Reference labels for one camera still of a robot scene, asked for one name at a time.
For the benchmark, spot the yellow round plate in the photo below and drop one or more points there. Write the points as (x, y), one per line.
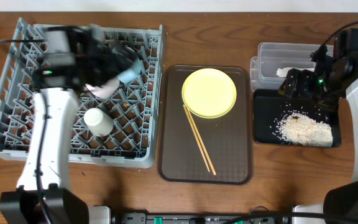
(209, 93)

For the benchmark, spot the white rice leftovers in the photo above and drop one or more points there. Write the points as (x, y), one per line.
(296, 127)

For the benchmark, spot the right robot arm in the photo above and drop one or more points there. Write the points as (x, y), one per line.
(333, 77)

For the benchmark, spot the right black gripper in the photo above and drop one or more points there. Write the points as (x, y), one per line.
(304, 77)

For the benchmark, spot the black waste tray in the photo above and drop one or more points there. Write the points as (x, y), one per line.
(268, 105)

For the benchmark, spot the white pink cup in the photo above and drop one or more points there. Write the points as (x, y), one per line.
(99, 123)

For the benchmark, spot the brown plastic serving tray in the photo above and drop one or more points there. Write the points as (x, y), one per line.
(228, 139)

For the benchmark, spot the grey plastic dishwasher rack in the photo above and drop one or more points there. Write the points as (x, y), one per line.
(133, 107)

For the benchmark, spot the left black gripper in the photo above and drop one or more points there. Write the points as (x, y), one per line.
(117, 58)

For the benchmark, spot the wooden chopstick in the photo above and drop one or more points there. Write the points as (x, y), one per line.
(197, 139)
(205, 150)

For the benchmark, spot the white small saucer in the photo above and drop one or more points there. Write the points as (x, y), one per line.
(106, 90)

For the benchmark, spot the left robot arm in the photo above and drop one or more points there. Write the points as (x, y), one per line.
(77, 60)

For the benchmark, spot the clear plastic waste bin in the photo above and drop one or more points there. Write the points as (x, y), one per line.
(274, 56)

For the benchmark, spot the white paper napkin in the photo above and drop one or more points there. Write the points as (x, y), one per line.
(282, 72)

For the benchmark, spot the light blue bowl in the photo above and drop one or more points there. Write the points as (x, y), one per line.
(131, 73)

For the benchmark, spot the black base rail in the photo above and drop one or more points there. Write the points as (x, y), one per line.
(197, 218)

